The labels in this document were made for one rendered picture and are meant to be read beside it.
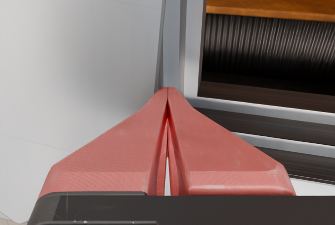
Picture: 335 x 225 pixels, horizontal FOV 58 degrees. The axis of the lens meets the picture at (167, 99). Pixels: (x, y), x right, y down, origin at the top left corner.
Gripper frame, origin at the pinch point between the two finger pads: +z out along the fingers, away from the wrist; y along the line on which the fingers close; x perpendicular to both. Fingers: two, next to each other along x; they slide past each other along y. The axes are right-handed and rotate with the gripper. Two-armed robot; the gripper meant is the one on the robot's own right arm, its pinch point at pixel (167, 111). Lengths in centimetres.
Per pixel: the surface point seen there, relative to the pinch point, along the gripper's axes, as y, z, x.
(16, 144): 8.0, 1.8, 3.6
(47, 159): 6.4, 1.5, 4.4
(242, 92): -3.9, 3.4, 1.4
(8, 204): 10.5, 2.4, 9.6
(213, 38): -6.6, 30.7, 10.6
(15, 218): 10.5, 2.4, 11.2
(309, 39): -19.0, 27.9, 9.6
